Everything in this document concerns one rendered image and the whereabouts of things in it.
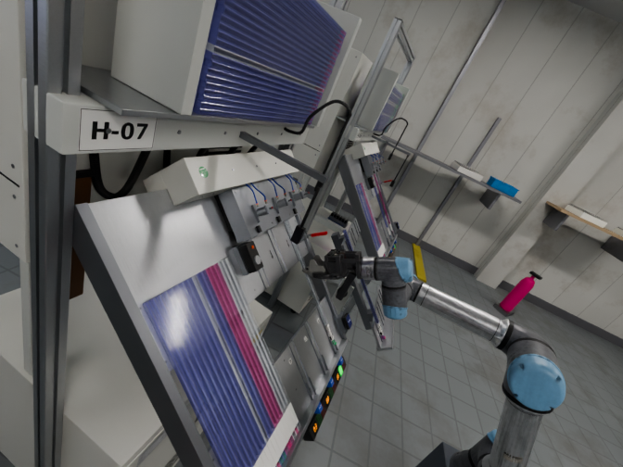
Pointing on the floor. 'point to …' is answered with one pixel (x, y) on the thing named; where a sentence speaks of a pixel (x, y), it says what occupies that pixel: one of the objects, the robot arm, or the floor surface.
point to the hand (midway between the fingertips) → (307, 271)
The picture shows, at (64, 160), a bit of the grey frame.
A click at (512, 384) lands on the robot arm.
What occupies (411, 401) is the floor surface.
